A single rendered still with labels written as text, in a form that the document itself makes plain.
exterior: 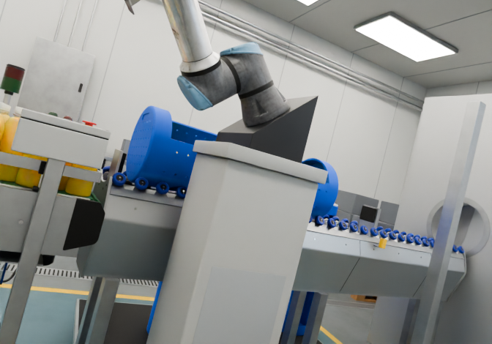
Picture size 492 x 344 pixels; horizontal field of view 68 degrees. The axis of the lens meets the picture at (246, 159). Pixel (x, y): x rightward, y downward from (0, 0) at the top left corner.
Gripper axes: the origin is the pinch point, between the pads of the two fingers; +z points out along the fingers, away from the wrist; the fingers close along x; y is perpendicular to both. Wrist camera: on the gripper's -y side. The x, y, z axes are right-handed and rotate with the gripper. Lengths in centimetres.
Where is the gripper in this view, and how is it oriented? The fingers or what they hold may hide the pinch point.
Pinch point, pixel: (130, 6)
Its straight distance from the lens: 156.3
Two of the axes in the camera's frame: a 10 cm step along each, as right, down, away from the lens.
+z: 1.5, 5.9, 7.9
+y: 9.5, -3.1, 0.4
